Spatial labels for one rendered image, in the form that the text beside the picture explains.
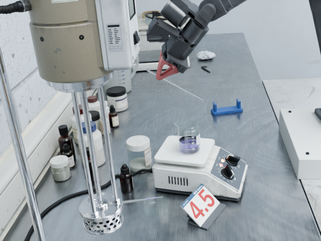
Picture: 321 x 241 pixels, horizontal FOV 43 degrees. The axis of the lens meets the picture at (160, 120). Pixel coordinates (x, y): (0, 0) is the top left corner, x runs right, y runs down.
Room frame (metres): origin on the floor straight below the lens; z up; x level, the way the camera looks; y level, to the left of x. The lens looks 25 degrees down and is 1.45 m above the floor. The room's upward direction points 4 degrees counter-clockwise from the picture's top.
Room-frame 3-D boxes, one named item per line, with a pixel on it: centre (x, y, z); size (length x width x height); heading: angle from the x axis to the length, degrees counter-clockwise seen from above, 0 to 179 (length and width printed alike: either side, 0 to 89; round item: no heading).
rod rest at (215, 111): (1.23, -0.22, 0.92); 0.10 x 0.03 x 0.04; 97
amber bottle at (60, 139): (1.00, 0.26, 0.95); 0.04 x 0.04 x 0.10
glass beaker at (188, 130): (0.83, -0.06, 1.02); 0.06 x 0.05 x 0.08; 83
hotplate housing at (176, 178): (0.83, -0.08, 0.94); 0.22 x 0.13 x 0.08; 70
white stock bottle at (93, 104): (1.23, 0.21, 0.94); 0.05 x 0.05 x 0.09
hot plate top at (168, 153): (0.84, -0.05, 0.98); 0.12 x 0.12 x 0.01; 70
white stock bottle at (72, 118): (1.10, 0.23, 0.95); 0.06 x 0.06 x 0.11
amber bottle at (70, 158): (0.95, 0.25, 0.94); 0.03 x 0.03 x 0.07
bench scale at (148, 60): (1.81, -0.02, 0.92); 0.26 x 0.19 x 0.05; 87
